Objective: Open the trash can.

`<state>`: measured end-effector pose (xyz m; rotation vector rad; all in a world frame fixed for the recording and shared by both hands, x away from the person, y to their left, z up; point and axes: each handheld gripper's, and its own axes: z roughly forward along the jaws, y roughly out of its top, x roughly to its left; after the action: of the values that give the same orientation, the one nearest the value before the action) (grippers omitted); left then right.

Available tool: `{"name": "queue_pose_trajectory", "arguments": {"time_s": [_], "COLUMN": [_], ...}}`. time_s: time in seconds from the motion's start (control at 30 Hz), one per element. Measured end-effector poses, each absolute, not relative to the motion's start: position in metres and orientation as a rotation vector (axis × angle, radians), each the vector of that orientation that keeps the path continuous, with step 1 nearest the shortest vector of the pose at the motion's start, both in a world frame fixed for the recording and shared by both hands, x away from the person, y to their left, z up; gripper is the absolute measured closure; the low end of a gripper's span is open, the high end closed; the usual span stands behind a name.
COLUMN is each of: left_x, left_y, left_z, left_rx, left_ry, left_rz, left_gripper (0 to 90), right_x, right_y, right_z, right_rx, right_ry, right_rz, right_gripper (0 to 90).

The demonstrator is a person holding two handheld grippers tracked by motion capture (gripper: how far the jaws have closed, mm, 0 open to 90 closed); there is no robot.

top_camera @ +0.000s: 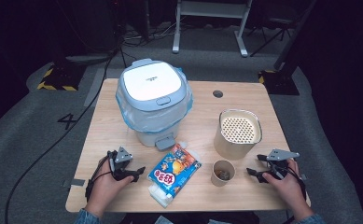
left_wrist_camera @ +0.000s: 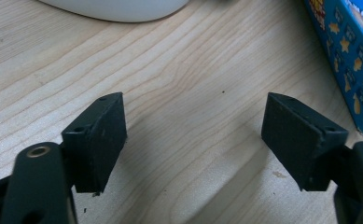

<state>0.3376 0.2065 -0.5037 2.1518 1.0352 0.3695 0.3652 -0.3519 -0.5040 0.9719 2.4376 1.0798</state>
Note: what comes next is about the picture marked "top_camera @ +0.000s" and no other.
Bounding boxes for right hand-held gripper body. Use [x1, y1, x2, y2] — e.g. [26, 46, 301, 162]
[265, 148, 300, 181]

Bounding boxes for beige bin with strainer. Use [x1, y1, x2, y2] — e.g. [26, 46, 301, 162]
[213, 108, 263, 161]

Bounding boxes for blue snack packet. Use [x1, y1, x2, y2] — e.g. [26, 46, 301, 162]
[147, 142, 202, 209]

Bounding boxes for long black floor cable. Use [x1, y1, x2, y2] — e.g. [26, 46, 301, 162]
[4, 46, 122, 224]

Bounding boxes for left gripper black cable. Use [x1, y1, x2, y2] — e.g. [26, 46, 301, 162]
[85, 151, 117, 202]

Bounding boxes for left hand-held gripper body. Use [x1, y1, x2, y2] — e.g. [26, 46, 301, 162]
[107, 147, 133, 182]

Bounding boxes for blue trash bag liner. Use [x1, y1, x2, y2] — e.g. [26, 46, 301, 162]
[115, 66, 194, 135]

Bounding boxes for white desk frame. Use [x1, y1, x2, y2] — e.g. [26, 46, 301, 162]
[172, 0, 254, 58]

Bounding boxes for bundle of floor cables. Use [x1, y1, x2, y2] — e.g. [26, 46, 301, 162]
[121, 18, 178, 49]

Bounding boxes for person's lap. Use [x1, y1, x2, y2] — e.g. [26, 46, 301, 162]
[119, 211, 262, 224]

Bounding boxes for beige paper cup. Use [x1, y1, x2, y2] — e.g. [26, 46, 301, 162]
[210, 159, 237, 188]

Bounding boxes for dark wet food scraps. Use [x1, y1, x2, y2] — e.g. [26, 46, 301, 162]
[216, 168, 231, 181]

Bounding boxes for white pedal trash can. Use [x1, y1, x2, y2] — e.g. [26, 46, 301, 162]
[117, 58, 190, 152]

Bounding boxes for black tripod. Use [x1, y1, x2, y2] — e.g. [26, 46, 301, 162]
[248, 15, 300, 58]

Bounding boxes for person's right hand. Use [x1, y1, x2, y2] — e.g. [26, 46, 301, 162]
[261, 158, 313, 220]

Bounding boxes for grey tape strip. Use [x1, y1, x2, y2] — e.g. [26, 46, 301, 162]
[63, 178, 86, 188]

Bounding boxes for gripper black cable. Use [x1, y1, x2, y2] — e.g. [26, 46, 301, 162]
[273, 164, 308, 224]
[85, 151, 117, 202]

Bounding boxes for person's left hand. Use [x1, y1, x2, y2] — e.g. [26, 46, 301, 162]
[85, 158, 135, 217]

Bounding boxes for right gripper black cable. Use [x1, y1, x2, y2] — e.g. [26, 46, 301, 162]
[273, 164, 308, 224]

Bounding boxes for black stand base striped tape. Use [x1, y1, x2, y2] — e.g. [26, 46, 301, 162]
[36, 62, 89, 92]

